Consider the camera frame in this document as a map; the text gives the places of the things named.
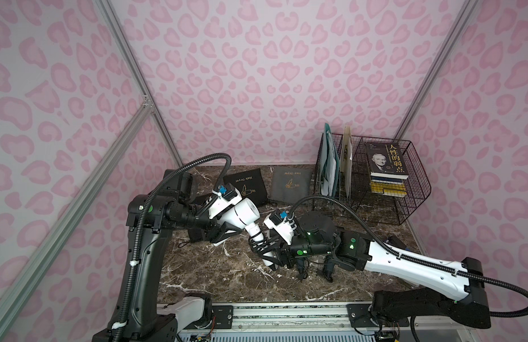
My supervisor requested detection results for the grey hair dryer pouch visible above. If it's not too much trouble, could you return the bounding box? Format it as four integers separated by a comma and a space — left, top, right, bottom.
270, 166, 312, 204

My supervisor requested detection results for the black pouch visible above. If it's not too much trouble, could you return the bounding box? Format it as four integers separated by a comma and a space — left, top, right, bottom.
177, 195, 214, 248
224, 168, 268, 207

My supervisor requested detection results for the dark green hair dryer right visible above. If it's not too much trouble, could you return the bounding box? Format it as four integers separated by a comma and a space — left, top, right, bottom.
321, 255, 335, 283

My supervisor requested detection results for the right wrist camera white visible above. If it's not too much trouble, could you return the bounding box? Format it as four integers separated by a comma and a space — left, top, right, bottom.
263, 209, 295, 246

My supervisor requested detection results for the yellow striped book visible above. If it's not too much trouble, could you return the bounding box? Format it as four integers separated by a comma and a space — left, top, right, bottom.
369, 178, 408, 198

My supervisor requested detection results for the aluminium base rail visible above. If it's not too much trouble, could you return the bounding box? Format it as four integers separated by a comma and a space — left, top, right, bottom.
178, 302, 480, 341

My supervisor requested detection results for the black portrait book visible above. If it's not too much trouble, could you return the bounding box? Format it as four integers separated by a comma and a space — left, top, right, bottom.
365, 142, 409, 180

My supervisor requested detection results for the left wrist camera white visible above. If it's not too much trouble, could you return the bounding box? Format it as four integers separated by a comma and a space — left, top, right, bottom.
208, 183, 243, 219

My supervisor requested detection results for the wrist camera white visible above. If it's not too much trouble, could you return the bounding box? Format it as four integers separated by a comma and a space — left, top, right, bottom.
208, 183, 243, 219
263, 209, 295, 246

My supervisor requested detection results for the black wire file rack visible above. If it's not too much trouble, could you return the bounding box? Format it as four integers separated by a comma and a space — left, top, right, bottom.
313, 133, 432, 225

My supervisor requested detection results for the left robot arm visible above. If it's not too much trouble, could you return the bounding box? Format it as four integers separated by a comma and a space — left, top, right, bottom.
92, 152, 241, 341

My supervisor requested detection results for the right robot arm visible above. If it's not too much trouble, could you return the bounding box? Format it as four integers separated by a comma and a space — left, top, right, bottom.
245, 195, 528, 329

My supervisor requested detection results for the white hair dryer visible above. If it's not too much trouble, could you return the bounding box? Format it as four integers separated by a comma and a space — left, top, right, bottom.
222, 198, 277, 270

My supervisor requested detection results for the green file folder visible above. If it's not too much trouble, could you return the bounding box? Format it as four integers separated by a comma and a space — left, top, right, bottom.
318, 123, 340, 197

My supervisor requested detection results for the beige file folder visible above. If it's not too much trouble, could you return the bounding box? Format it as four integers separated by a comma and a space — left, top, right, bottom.
340, 125, 353, 199

